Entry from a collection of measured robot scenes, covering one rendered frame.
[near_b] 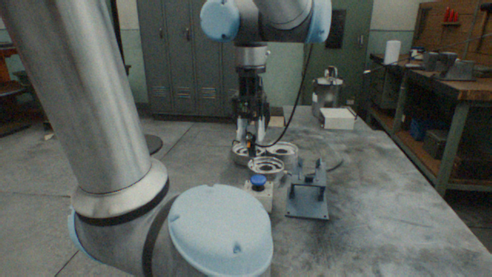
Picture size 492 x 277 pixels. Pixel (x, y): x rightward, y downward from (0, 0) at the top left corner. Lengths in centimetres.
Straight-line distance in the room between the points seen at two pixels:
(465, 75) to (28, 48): 236
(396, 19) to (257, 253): 401
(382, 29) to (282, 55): 124
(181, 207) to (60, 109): 16
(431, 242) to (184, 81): 337
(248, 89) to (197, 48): 303
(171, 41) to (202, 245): 353
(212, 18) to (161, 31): 326
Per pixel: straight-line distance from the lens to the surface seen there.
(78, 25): 31
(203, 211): 35
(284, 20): 46
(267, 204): 72
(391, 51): 303
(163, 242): 36
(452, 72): 241
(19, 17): 31
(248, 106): 68
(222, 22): 55
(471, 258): 76
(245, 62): 66
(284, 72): 407
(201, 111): 382
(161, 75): 389
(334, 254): 65
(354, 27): 375
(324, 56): 373
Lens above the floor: 123
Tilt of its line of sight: 22 degrees down
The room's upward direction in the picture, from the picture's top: straight up
